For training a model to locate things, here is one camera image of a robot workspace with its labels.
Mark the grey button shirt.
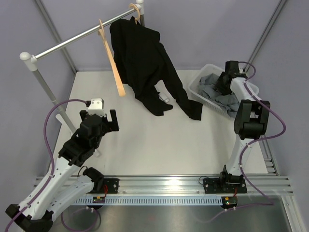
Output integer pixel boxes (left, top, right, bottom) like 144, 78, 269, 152
197, 73, 239, 118

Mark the metal clothes rack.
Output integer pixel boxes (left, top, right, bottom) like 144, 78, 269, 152
19, 0, 145, 158

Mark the purple cable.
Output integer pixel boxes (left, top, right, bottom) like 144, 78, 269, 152
4, 98, 91, 232
238, 61, 287, 206

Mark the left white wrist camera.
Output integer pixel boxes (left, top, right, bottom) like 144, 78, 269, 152
87, 98, 105, 117

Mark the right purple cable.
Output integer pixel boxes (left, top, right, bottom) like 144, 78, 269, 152
238, 61, 287, 206

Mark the black shirt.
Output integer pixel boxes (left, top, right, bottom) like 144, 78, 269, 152
110, 17, 202, 120

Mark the white plastic basket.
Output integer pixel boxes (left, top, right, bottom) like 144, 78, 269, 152
189, 60, 261, 119

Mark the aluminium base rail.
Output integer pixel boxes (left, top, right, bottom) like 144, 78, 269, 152
33, 174, 294, 197

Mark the wooden hanger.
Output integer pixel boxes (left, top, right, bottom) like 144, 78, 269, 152
128, 2, 141, 25
98, 19, 126, 97

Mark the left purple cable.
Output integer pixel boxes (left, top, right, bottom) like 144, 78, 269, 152
4, 98, 91, 232

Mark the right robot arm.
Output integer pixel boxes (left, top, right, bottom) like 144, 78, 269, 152
213, 60, 270, 194

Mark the wooden hanger front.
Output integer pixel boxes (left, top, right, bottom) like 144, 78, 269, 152
98, 19, 126, 97

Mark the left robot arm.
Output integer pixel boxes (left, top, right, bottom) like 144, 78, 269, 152
5, 110, 119, 232

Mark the white slotted cable duct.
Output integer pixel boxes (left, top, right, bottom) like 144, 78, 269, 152
73, 196, 223, 206

